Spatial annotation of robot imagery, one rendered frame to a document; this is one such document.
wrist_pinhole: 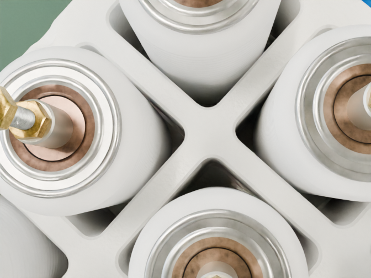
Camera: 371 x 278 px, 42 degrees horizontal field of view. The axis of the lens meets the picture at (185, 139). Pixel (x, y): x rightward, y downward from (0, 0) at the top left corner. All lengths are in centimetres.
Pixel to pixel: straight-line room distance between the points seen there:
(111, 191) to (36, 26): 33
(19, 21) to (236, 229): 39
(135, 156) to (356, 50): 13
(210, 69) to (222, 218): 10
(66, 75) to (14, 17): 32
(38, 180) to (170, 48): 10
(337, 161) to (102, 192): 12
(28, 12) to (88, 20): 23
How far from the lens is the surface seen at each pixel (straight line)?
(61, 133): 25
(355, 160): 26
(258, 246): 26
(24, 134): 24
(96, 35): 35
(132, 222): 33
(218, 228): 25
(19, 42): 57
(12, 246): 32
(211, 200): 26
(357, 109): 25
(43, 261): 36
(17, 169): 27
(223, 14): 27
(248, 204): 26
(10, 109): 20
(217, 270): 23
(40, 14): 57
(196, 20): 27
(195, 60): 28
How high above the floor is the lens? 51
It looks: 84 degrees down
